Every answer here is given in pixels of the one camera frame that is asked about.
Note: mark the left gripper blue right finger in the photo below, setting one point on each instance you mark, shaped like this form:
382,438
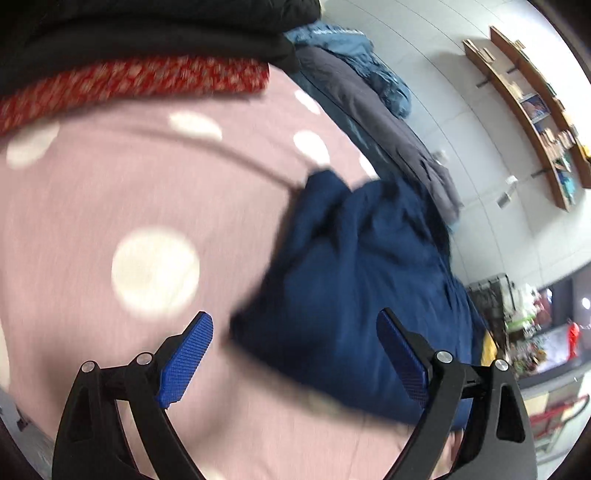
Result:
409,353

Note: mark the black metal rack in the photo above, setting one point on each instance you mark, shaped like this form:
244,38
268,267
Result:
494,299

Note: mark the red floral folded cloth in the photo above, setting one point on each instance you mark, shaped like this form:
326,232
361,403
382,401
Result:
156,76

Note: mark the black folded garment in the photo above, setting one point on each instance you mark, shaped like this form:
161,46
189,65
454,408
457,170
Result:
40,39

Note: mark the wooden wall shelf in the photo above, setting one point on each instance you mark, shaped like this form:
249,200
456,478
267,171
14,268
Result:
565,162

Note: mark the grey quilt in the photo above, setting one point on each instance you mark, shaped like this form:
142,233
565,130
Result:
389,144

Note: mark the light blue blanket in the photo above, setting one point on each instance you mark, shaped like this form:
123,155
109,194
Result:
354,48

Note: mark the navy blue padded jacket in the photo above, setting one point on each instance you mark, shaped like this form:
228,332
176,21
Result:
347,255

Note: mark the pink polka dot bedsheet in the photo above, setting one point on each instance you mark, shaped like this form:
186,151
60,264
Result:
121,220

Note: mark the gold satin folded cloth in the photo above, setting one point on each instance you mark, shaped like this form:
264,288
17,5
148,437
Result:
489,350

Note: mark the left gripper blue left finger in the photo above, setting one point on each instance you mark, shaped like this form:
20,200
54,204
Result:
178,358

